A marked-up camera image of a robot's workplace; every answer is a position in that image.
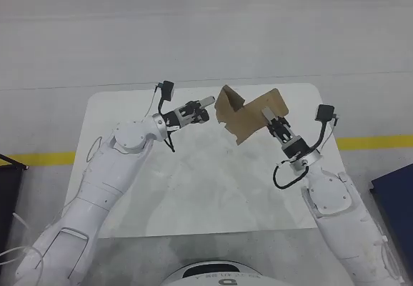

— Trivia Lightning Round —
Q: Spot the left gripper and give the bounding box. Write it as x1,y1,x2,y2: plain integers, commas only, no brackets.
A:
151,95,217,142

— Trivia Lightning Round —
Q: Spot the small brown carton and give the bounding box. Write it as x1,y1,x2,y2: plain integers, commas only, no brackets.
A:
214,84,290,146

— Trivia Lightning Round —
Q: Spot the robot body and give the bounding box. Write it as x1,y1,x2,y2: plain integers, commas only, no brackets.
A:
159,260,295,286

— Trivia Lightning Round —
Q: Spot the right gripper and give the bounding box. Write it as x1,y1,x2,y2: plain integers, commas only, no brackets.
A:
261,106,324,169

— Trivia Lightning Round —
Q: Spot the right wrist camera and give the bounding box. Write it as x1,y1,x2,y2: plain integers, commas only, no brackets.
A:
310,104,339,151

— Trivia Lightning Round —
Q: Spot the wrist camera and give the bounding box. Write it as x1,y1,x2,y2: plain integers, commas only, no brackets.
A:
310,104,339,151
154,80,176,116

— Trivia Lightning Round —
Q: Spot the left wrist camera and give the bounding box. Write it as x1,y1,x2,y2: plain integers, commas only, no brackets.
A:
154,80,176,116

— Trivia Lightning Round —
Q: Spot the black cable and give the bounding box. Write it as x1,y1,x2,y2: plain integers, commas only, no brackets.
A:
272,159,310,191
163,129,176,154

